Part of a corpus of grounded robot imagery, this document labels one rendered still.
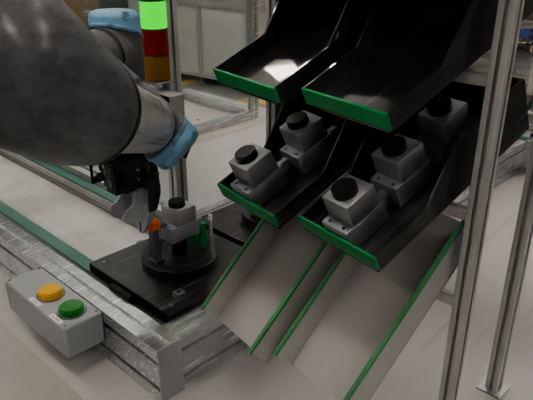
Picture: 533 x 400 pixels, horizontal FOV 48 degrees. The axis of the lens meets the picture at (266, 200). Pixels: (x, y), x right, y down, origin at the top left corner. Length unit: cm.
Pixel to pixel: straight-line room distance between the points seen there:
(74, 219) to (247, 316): 67
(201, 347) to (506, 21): 65
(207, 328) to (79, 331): 21
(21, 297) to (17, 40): 77
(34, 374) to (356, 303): 56
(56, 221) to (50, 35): 107
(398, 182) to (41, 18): 45
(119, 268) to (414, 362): 55
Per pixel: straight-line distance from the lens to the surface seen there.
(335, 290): 84
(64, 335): 102
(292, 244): 90
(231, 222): 126
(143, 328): 98
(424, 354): 111
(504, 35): 67
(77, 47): 43
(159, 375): 96
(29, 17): 42
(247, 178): 78
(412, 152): 72
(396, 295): 80
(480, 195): 72
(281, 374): 103
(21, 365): 113
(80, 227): 142
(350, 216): 67
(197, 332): 98
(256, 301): 90
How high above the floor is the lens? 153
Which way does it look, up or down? 24 degrees down
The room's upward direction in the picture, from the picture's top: straight up
